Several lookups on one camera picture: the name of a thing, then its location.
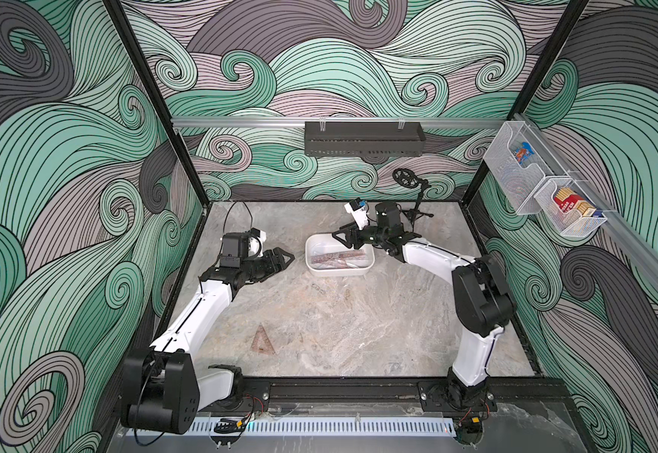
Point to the white plastic storage box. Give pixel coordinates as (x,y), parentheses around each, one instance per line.
(318,244)

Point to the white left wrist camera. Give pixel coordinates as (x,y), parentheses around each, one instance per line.
(238,247)

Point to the black corner frame post right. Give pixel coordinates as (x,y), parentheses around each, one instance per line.
(550,52)

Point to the white perforated cable duct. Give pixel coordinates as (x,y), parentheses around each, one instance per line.
(351,426)

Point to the blue packet in bin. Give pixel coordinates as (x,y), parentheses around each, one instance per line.
(524,153)

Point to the aluminium wall rail right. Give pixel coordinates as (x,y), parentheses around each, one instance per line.
(641,255)

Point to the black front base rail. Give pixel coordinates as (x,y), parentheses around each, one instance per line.
(392,389)

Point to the aluminium wall rail back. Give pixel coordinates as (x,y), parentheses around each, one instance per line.
(254,121)

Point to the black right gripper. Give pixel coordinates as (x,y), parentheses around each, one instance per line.
(357,233)

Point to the clear wall bin upper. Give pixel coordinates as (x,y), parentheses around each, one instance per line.
(518,184)

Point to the black corner frame post left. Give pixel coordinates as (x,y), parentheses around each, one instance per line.
(131,45)

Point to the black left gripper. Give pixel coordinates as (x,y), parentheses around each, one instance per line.
(274,265)

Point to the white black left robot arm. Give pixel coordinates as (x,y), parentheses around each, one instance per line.
(161,390)

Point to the red straight ruler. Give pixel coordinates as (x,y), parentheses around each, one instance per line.
(340,260)

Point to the aluminium wall rail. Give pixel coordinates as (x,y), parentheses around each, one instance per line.
(641,255)
(254,121)

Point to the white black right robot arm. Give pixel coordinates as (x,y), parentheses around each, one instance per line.
(483,301)

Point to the clear wall bin lower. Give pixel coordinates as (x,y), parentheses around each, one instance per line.
(569,225)

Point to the pink small triangle ruler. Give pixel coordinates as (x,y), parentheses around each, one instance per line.
(261,343)

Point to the red boxes in bin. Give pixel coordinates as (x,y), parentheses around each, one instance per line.
(568,200)

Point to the clear wall bin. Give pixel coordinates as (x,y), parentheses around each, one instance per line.
(569,225)
(518,184)

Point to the black corner frame post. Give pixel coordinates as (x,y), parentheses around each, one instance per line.
(550,52)
(131,45)

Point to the black wall-mounted tray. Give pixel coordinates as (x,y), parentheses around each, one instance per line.
(374,141)

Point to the black tripod microphone stand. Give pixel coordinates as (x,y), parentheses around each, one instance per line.
(407,179)

